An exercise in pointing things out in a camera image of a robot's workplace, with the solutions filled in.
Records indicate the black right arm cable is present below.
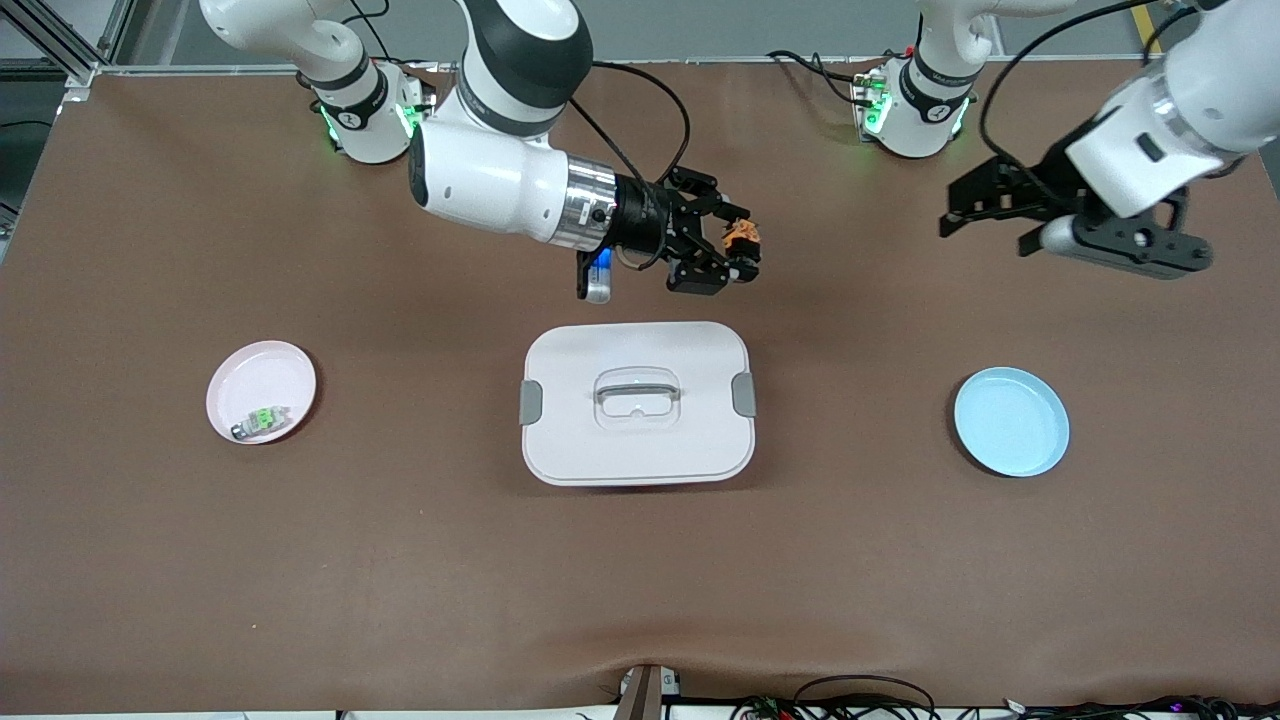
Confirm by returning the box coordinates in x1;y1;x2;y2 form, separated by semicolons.
565;60;694;191

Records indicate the orange push-button switch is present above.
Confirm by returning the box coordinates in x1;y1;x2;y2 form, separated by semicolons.
722;217;764;264

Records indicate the aluminium table edge rail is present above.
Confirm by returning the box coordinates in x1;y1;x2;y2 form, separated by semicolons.
90;54;1161;77

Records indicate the metal table edge bracket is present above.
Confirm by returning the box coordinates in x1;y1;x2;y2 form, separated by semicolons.
614;663;683;720

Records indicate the pink round plate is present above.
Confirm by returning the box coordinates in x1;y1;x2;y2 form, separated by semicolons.
205;340;319;446

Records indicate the tangled cable bundle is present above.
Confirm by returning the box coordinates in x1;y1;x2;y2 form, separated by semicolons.
730;675;1280;720

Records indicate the white lidded storage box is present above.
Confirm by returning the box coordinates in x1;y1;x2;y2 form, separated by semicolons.
518;320;758;488

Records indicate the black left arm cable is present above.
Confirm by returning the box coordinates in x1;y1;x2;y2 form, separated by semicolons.
978;0;1201;191

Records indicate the aluminium frame profile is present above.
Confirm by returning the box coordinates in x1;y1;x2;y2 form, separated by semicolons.
0;0;137;91

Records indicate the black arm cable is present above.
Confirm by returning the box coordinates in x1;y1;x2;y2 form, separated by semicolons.
978;0;1201;191
565;60;694;191

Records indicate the green push-button switch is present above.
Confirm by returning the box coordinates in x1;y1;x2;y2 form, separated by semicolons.
230;404;293;442

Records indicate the light blue round plate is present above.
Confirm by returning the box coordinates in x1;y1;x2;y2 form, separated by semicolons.
952;366;1071;479

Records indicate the black left base cable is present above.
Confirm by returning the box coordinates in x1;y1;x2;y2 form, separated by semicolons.
767;49;881;107

